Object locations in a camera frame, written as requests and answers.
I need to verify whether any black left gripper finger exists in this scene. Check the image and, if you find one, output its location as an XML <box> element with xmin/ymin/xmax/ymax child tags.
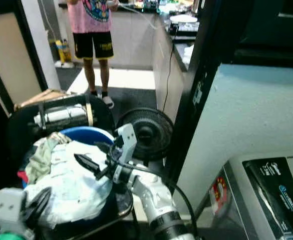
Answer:
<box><xmin>29</xmin><ymin>187</ymin><xmax>52</xmax><ymax>215</ymax></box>

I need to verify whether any grey top-load washing machine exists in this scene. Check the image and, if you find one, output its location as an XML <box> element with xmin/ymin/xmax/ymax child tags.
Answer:
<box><xmin>195</xmin><ymin>154</ymin><xmax>293</xmax><ymax>240</ymax></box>

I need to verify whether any blue plastic basin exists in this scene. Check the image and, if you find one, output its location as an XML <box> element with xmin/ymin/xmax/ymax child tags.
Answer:
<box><xmin>58</xmin><ymin>125</ymin><xmax>115</xmax><ymax>149</ymax></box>

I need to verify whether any red garment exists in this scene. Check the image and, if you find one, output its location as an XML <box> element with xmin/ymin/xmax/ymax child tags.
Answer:
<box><xmin>17</xmin><ymin>170</ymin><xmax>30</xmax><ymax>184</ymax></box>

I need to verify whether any white garment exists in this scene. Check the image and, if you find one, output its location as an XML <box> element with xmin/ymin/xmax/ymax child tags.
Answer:
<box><xmin>23</xmin><ymin>139</ymin><xmax>115</xmax><ymax>229</ymax></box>

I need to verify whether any green garment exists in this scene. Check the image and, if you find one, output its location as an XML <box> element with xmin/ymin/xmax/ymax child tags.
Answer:
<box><xmin>26</xmin><ymin>132</ymin><xmax>68</xmax><ymax>184</ymax></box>

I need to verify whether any black floor fan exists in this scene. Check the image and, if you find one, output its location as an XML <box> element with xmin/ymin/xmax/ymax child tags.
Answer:
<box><xmin>115</xmin><ymin>107</ymin><xmax>176</xmax><ymax>163</ymax></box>

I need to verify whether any brown cardboard box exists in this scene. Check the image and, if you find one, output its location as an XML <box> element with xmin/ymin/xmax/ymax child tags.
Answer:
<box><xmin>15</xmin><ymin>89</ymin><xmax>68</xmax><ymax>112</ymax></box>

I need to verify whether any beige kitchen cabinet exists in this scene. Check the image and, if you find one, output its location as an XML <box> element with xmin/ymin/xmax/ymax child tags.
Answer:
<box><xmin>59</xmin><ymin>2</ymin><xmax>199</xmax><ymax>121</ymax></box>

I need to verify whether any yellow bottle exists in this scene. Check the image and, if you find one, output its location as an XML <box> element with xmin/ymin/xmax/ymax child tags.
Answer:
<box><xmin>55</xmin><ymin>39</ymin><xmax>73</xmax><ymax>66</ymax></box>

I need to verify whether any red round washer sticker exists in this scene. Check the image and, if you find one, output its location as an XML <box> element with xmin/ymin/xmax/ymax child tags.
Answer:
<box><xmin>208</xmin><ymin>174</ymin><xmax>230</xmax><ymax>215</ymax></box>

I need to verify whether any person in pink shirt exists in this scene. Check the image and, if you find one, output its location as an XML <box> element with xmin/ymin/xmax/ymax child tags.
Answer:
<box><xmin>66</xmin><ymin>0</ymin><xmax>120</xmax><ymax>109</ymax></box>

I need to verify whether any white plate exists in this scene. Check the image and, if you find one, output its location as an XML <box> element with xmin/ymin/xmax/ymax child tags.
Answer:
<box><xmin>169</xmin><ymin>14</ymin><xmax>198</xmax><ymax>25</ymax></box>

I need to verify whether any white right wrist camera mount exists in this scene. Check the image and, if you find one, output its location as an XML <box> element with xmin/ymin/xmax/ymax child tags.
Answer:
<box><xmin>113</xmin><ymin>123</ymin><xmax>138</xmax><ymax>184</ymax></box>

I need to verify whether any silver roll with straps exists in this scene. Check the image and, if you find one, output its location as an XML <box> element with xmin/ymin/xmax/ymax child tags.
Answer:
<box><xmin>33</xmin><ymin>103</ymin><xmax>93</xmax><ymax>129</ymax></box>

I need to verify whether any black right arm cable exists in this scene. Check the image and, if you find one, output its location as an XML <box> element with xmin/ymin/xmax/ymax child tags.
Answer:
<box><xmin>106</xmin><ymin>145</ymin><xmax>199</xmax><ymax>240</ymax></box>

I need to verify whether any black hanging power cable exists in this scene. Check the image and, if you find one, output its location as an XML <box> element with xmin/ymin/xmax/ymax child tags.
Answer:
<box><xmin>161</xmin><ymin>24</ymin><xmax>179</xmax><ymax>114</ymax></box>

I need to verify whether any black door frame post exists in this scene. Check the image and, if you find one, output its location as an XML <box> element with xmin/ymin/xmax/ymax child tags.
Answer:
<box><xmin>164</xmin><ymin>0</ymin><xmax>293</xmax><ymax>183</ymax></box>

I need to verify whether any beige door with black frame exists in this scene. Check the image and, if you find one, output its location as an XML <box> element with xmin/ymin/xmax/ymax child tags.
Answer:
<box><xmin>0</xmin><ymin>0</ymin><xmax>52</xmax><ymax>117</ymax></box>

